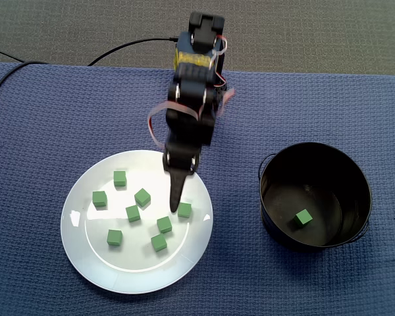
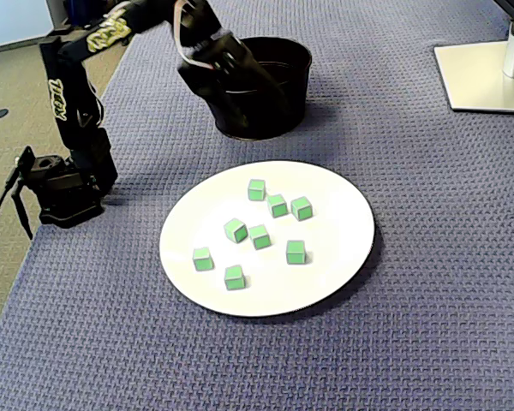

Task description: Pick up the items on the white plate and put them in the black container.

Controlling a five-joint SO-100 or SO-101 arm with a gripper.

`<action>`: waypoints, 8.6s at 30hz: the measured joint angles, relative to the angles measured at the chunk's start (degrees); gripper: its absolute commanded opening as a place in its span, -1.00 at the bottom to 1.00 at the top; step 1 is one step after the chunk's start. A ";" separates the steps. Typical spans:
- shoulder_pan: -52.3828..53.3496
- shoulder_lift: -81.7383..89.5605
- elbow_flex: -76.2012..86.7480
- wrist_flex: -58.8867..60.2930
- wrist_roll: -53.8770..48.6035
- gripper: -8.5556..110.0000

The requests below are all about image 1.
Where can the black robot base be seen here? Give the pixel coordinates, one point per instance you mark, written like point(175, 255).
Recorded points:
point(222, 93)

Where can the black metal bucket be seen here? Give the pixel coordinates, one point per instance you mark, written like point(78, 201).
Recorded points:
point(316, 237)

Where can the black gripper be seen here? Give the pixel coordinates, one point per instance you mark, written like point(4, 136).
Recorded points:
point(180, 162)

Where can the white round plate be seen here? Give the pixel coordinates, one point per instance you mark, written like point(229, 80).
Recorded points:
point(135, 273)

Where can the small green cube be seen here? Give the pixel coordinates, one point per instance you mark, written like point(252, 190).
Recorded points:
point(185, 210)
point(133, 213)
point(120, 178)
point(303, 218)
point(99, 199)
point(159, 243)
point(114, 237)
point(164, 224)
point(142, 197)

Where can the blue textured table mat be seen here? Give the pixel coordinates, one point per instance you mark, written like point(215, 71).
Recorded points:
point(52, 131)

